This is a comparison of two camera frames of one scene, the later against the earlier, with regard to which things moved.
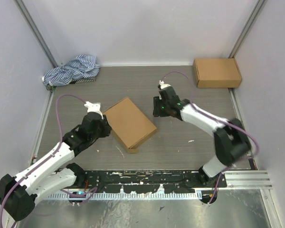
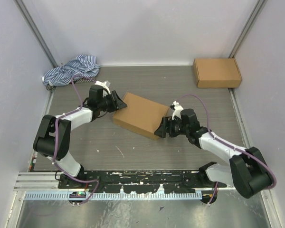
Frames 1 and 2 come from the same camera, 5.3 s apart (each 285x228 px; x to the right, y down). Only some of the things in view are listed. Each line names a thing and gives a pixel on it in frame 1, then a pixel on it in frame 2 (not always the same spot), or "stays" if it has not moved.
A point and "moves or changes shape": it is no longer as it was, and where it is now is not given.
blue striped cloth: x=83 y=68 stays
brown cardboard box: x=131 y=128 moves or changes shape
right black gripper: x=156 y=106 to x=162 y=130
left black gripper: x=107 y=127 to x=117 y=104
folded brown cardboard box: x=219 y=72 stays
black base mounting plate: x=148 y=182 stays
